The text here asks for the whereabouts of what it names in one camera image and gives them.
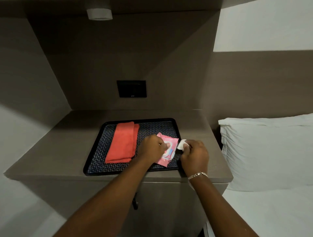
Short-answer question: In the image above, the black wall switch panel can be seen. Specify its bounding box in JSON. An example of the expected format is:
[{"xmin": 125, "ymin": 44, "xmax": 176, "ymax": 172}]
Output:
[{"xmin": 117, "ymin": 80, "xmax": 147, "ymax": 98}]

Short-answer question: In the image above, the white ceiling spotlight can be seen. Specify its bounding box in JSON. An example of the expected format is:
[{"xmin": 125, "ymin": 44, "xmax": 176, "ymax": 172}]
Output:
[{"xmin": 86, "ymin": 7, "xmax": 113, "ymax": 21}]

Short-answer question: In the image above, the brown bedside cabinet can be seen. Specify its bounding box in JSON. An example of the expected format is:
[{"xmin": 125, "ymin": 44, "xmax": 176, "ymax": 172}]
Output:
[{"xmin": 4, "ymin": 110, "xmax": 233, "ymax": 237}]

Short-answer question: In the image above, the white pillow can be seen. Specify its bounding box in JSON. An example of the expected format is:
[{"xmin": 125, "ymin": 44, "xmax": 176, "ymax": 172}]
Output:
[{"xmin": 218, "ymin": 113, "xmax": 313, "ymax": 192}]

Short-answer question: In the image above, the pink wet wipes packet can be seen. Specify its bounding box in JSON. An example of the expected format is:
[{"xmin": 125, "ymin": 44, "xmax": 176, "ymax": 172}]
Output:
[{"xmin": 155, "ymin": 132, "xmax": 179, "ymax": 167}]

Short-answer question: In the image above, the black patterned tray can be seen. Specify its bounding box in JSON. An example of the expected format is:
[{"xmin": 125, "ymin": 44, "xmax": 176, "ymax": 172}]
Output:
[{"xmin": 83, "ymin": 118, "xmax": 182, "ymax": 176}]

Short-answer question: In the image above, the person's right forearm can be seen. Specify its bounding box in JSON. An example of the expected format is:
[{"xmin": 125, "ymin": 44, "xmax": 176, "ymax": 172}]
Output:
[{"xmin": 188, "ymin": 174, "xmax": 260, "ymax": 237}]

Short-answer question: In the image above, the person's left hand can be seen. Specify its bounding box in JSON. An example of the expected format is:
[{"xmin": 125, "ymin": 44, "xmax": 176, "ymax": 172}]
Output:
[{"xmin": 137, "ymin": 135, "xmax": 171, "ymax": 165}]

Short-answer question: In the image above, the person's left forearm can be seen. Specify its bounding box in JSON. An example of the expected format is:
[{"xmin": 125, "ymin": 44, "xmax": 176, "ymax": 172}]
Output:
[{"xmin": 52, "ymin": 156, "xmax": 157, "ymax": 237}]

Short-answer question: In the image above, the silver chain bracelet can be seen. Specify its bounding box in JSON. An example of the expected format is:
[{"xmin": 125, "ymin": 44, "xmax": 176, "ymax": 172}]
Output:
[{"xmin": 187, "ymin": 172, "xmax": 209, "ymax": 181}]

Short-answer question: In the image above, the white bed sheet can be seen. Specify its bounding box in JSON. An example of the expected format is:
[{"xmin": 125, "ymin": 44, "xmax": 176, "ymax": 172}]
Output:
[{"xmin": 207, "ymin": 186, "xmax": 313, "ymax": 237}]

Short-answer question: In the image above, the folded red towel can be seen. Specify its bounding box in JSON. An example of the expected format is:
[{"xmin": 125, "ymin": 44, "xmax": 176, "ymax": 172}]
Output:
[{"xmin": 105, "ymin": 122, "xmax": 140, "ymax": 164}]

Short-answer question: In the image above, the person's right hand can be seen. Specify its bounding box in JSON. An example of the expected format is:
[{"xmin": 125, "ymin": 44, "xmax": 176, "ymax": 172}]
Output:
[{"xmin": 180, "ymin": 140, "xmax": 210, "ymax": 178}]

